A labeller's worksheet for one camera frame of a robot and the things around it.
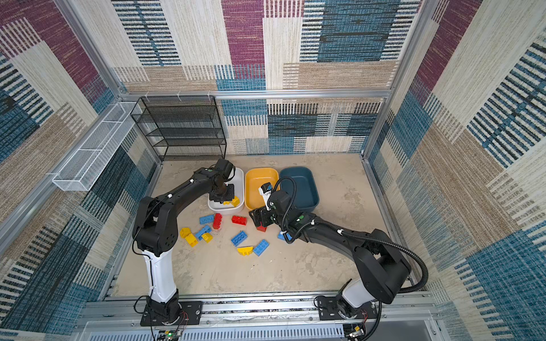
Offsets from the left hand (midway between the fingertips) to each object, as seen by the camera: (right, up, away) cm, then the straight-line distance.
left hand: (230, 197), depth 97 cm
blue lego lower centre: (+15, -19, -10) cm, 27 cm away
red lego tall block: (+15, -14, -4) cm, 20 cm away
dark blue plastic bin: (+35, 0, +2) cm, 35 cm away
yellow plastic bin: (+10, +9, +11) cm, 17 cm away
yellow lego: (-7, -16, -8) cm, 20 cm away
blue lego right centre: (+22, -8, -34) cm, 41 cm away
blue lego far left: (-10, -10, -1) cm, 14 cm away
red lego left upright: (-5, -10, -3) cm, 12 cm away
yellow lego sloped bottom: (+9, -20, -12) cm, 25 cm away
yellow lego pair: (+3, -2, +1) cm, 3 cm away
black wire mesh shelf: (-27, +34, +12) cm, 45 cm away
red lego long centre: (+5, -10, -4) cm, 11 cm away
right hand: (+15, -5, -12) cm, 20 cm away
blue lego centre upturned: (+5, -17, -8) cm, 19 cm away
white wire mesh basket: (-44, +11, -26) cm, 52 cm away
